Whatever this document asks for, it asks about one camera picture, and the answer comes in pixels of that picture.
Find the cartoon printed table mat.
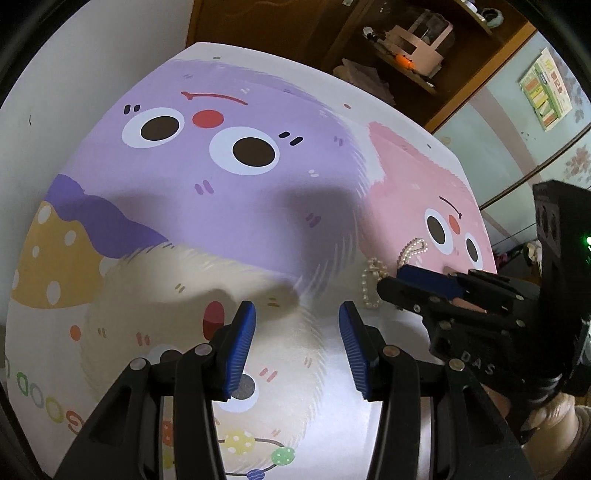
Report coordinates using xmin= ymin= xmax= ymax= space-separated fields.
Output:
xmin=4 ymin=41 xmax=499 ymax=480

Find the wooden cabinet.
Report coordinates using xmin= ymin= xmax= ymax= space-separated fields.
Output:
xmin=187 ymin=0 xmax=539 ymax=134

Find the wall calendar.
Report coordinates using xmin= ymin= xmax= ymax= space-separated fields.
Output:
xmin=518 ymin=48 xmax=573 ymax=132

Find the pearl necklace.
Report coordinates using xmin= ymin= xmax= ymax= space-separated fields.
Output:
xmin=361 ymin=237 xmax=428 ymax=311

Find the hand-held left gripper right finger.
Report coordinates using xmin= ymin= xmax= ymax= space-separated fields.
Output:
xmin=338 ymin=301 xmax=532 ymax=480

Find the person's right hand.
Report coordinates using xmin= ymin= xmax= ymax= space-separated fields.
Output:
xmin=519 ymin=394 xmax=591 ymax=446

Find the folded beige cloth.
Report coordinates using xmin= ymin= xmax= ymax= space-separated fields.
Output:
xmin=332 ymin=62 xmax=398 ymax=104

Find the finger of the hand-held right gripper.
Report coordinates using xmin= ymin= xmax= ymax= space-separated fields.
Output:
xmin=396 ymin=264 xmax=541 ymax=317
xmin=376 ymin=276 xmax=525 ymax=332

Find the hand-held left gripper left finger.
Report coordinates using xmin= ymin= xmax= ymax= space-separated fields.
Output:
xmin=53 ymin=300 xmax=257 ymax=480

